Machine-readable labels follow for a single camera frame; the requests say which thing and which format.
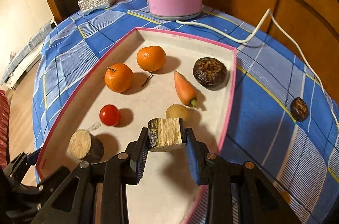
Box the red cherry tomato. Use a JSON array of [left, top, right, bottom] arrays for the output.
[[99, 104, 120, 126]]

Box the blue plaid tablecloth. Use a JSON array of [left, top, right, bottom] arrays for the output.
[[32, 0, 339, 224]]

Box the orange tangerine with stem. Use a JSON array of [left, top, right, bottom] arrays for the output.
[[104, 63, 133, 93]]

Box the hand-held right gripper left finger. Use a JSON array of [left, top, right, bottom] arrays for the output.
[[31, 127, 149, 224]]

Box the white power cable with plug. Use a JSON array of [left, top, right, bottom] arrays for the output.
[[175, 8, 339, 132]]

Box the red striped cloth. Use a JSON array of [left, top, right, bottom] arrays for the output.
[[0, 90, 10, 169]]

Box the partly peeled sugarcane piece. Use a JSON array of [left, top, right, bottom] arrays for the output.
[[147, 117, 187, 152]]

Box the white low furniture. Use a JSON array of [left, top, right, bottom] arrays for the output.
[[1, 19, 57, 87]]

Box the pink-rimmed cardboard box tray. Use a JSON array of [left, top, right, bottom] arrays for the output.
[[35, 27, 237, 224]]

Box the small tan potato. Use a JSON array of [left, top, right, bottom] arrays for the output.
[[166, 104, 189, 122]]

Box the small orange carrot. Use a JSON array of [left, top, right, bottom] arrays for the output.
[[174, 71, 199, 108]]

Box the brown twig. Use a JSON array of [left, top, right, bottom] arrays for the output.
[[142, 73, 154, 87]]

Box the dark-skinned sugarcane piece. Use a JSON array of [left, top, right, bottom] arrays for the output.
[[69, 129, 104, 163]]

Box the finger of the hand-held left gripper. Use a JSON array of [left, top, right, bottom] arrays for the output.
[[16, 165, 71, 214], [4, 148, 41, 182]]

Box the small dark water chestnut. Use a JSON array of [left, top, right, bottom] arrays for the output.
[[290, 97, 309, 122]]

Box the large dark water chestnut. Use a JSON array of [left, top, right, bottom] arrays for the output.
[[192, 57, 228, 89]]

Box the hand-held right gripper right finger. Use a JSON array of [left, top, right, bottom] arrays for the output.
[[185, 128, 301, 224]]

